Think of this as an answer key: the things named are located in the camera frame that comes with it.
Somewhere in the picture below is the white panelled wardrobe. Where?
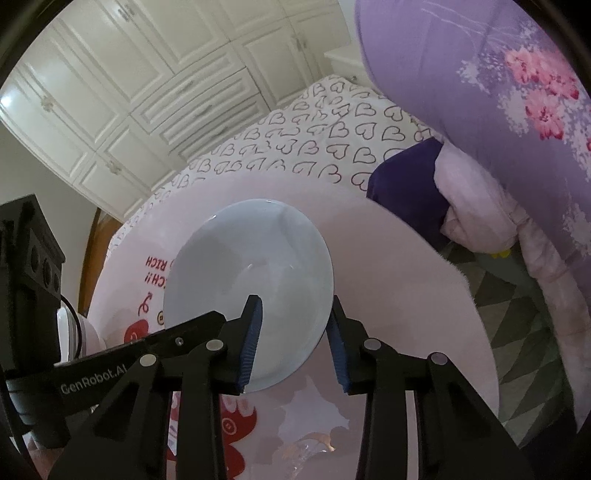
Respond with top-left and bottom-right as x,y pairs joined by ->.
0,0 -> 365,222

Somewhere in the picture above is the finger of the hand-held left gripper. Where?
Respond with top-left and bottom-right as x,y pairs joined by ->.
139,311 -> 228,359

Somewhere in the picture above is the white nightstand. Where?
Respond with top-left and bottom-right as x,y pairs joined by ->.
323,44 -> 370,88

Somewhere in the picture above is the pale pink quilt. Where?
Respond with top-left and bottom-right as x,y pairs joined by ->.
436,141 -> 591,361

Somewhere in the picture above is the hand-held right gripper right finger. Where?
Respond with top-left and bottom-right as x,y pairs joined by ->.
325,294 -> 536,480

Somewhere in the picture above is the green triangle pattern blanket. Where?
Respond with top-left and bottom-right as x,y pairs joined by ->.
436,240 -> 578,448

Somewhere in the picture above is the purple floral blanket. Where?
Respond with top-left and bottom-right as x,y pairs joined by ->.
353,0 -> 591,296

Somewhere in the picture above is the dark purple cloth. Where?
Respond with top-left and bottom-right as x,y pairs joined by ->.
367,137 -> 455,250

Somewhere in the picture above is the white heart print bedsheet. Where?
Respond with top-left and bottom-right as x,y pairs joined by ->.
111,74 -> 444,241

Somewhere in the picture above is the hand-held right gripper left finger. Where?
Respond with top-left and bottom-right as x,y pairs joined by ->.
48,294 -> 264,480

